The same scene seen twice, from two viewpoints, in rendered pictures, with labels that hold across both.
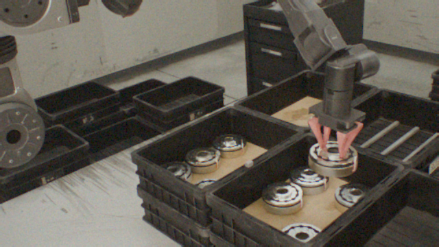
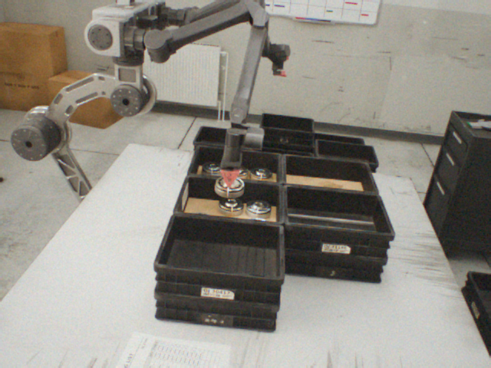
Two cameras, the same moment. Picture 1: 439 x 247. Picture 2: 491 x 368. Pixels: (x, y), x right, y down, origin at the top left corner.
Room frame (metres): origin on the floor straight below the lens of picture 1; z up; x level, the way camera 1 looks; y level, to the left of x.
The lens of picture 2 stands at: (-0.10, -1.29, 1.84)
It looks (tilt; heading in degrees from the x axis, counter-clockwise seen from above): 29 degrees down; 43
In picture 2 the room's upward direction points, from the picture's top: 5 degrees clockwise
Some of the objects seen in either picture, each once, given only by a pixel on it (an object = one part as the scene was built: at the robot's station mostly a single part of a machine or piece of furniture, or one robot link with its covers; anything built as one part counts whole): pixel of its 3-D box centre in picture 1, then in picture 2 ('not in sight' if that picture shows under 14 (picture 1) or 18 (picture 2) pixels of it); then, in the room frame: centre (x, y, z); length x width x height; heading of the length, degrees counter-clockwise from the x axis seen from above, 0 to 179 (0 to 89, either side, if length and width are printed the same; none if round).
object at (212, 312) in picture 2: not in sight; (220, 284); (0.77, -0.40, 0.76); 0.40 x 0.30 x 0.12; 132
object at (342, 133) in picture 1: (339, 134); (230, 172); (0.93, -0.26, 1.08); 0.07 x 0.07 x 0.09; 41
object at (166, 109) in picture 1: (183, 130); (340, 181); (2.43, 0.18, 0.37); 0.40 x 0.30 x 0.45; 129
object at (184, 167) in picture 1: (172, 171); (212, 167); (1.20, 0.13, 0.86); 0.10 x 0.10 x 0.01
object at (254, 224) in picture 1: (306, 184); (231, 200); (1.00, -0.20, 0.92); 0.40 x 0.30 x 0.02; 132
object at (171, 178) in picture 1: (218, 145); (236, 165); (1.22, 0.00, 0.92); 0.40 x 0.30 x 0.02; 132
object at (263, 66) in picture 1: (304, 69); (486, 192); (2.99, -0.59, 0.45); 0.60 x 0.45 x 0.90; 129
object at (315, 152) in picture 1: (333, 153); (229, 183); (0.94, -0.25, 1.03); 0.10 x 0.10 x 0.01
